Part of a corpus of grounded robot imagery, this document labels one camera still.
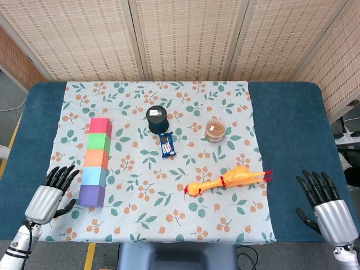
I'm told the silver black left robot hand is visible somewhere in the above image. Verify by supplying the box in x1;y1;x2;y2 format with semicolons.
24;165;80;225

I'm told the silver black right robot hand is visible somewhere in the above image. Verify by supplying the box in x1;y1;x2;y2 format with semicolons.
295;169;359;248

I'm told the purple foam cube block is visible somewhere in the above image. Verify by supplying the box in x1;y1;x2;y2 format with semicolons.
78;184;106;209

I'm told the light blue foam cube block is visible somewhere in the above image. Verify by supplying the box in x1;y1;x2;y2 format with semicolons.
80;165;108;188

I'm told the orange foam cube block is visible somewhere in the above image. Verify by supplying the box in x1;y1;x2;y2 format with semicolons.
83;148;110;171

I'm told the green foam cube block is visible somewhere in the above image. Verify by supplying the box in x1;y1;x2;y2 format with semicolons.
85;132;113;154

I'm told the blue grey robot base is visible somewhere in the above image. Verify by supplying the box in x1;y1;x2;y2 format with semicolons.
116;242;239;270

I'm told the black round object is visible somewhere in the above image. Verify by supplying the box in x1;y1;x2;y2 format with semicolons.
343;167;360;186

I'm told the pink foam cube block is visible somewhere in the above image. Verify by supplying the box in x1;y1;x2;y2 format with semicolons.
88;117;114;139

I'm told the teal blue table cover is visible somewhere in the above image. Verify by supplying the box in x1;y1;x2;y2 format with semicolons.
0;81;354;244

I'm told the yellow rubber chicken toy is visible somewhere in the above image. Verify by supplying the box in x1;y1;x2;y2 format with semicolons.
184;165;273;198

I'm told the floral print tablecloth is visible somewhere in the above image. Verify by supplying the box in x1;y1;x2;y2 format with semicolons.
36;80;278;244

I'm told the blue cookie snack packet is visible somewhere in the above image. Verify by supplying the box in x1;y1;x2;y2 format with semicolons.
158;131;177;158

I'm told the black mesh pen holder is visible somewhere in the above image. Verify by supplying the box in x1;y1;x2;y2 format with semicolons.
145;105;171;134

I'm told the brown bamboo screen panel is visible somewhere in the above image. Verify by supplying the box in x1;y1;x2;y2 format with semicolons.
0;26;47;92

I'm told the clear jar of rubber bands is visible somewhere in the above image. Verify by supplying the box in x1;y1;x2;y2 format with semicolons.
204;118;228;144

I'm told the beige bamboo screen panel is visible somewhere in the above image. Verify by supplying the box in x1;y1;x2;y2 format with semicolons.
128;0;250;82
294;0;360;124
226;0;351;82
0;0;144;82

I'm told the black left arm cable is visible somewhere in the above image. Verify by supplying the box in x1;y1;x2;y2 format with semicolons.
21;220;33;270

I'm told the black floor cable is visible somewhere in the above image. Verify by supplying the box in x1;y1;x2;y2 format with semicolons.
236;244;259;270

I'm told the white floor cable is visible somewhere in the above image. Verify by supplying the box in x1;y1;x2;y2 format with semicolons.
0;97;26;113

